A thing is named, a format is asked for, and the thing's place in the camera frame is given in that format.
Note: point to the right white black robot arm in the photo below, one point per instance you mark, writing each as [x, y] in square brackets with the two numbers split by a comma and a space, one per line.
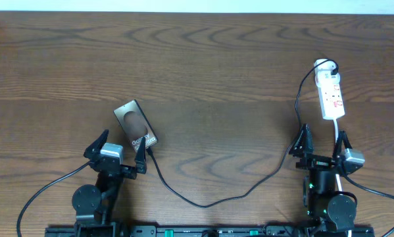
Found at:
[330, 210]

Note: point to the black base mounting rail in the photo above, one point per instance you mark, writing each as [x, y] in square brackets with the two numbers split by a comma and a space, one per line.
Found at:
[152, 231]

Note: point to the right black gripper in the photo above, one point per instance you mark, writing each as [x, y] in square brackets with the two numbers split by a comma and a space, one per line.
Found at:
[315, 162]

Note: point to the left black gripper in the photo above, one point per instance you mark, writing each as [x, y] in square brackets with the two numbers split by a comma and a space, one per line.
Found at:
[141, 167]

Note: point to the white power strip red switches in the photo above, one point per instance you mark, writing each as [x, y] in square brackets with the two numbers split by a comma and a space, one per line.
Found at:
[327, 80]

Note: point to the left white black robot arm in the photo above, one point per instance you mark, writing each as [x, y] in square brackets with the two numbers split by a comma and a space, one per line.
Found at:
[94, 203]

